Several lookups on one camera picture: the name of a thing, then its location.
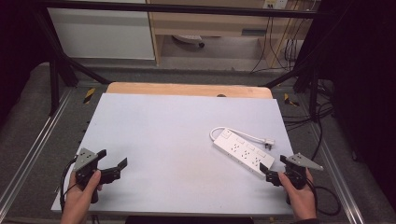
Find white wall socket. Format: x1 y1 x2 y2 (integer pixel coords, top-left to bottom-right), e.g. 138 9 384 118
262 0 290 10

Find light wooden desk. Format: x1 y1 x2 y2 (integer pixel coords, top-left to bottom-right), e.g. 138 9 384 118
145 0 316 69

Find white power cord with plug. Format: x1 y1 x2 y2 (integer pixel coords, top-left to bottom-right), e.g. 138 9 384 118
209 126 276 151

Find white cabinet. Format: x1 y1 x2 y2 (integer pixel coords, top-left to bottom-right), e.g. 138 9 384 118
47 0 156 62

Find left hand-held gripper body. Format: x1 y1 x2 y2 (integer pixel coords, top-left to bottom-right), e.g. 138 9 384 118
73 147 105 204

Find person's right hand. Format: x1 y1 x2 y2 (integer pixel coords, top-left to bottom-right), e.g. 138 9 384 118
277 168 318 220

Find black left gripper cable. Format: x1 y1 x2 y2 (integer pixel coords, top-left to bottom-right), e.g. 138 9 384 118
58 158 78 213

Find dark flat object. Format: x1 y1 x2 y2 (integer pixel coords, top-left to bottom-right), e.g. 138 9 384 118
124 216 255 224

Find person's left hand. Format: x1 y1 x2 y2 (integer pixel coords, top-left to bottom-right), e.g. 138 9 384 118
60 169 104 220

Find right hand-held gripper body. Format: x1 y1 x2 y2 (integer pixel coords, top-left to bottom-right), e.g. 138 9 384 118
279 151 324 205

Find black metal frame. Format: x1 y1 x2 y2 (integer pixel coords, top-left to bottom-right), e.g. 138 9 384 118
31 0 331 118

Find white power strip with black cord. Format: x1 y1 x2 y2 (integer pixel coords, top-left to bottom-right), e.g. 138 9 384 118
172 34 206 49

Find bundle of black cables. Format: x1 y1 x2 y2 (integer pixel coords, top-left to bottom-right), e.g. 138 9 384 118
249 15 335 132

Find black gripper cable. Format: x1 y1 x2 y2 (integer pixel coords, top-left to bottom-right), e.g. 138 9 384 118
305 175 342 217
58 158 78 213

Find black curtain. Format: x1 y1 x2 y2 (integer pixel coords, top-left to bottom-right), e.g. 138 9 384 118
0 0 50 125
303 0 396 213

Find aluminium floor rail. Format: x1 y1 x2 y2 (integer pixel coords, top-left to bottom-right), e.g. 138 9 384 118
0 89 75 216
310 122 366 224

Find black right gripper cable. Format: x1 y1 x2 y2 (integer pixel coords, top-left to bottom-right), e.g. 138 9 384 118
305 175 342 217

